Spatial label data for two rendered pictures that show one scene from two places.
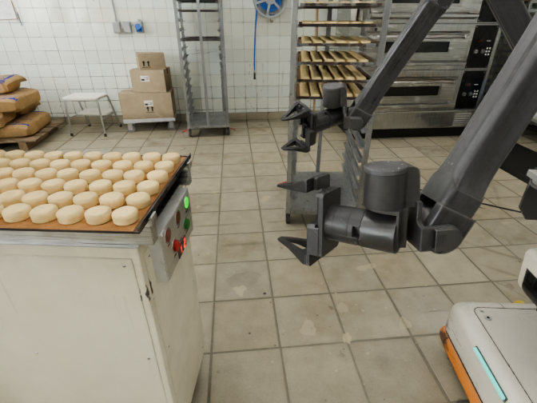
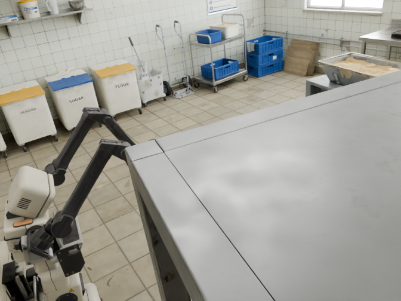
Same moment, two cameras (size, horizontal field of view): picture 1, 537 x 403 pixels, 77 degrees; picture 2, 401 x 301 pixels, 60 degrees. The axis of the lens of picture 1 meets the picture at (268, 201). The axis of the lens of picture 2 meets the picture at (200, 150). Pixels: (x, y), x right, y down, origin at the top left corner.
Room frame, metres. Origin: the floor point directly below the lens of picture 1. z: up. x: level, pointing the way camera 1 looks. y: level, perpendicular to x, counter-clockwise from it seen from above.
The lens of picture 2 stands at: (2.16, -0.65, 1.96)
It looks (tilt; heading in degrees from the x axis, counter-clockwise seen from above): 28 degrees down; 156
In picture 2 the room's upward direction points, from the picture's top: 7 degrees counter-clockwise
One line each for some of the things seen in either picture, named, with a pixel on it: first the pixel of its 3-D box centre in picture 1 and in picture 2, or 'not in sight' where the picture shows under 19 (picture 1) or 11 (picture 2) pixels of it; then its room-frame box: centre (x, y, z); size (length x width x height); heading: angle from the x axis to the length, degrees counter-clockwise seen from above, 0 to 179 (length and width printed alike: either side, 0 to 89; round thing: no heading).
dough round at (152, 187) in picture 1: (148, 188); not in sight; (0.70, 0.28, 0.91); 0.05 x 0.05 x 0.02
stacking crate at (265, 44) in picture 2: not in sight; (263, 45); (-3.12, 3.21, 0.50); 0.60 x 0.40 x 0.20; 98
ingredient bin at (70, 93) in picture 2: not in sight; (74, 102); (-2.96, -0.24, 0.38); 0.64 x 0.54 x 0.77; 5
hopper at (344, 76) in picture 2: not in sight; (367, 76); (0.79, 1.12, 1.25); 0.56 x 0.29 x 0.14; 177
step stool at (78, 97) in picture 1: (93, 113); not in sight; (4.12, 2.16, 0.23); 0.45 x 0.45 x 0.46; 87
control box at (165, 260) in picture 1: (173, 231); not in sight; (0.74, 0.25, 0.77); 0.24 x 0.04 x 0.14; 177
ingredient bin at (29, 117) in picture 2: not in sight; (27, 116); (-2.90, -0.89, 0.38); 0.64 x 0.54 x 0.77; 6
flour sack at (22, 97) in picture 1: (9, 99); not in sight; (3.77, 2.85, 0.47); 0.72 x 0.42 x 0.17; 11
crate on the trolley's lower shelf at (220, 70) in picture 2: not in sight; (219, 68); (-3.09, 2.26, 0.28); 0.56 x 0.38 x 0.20; 104
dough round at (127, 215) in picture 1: (125, 215); not in sight; (0.58, 0.29, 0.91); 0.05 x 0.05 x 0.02
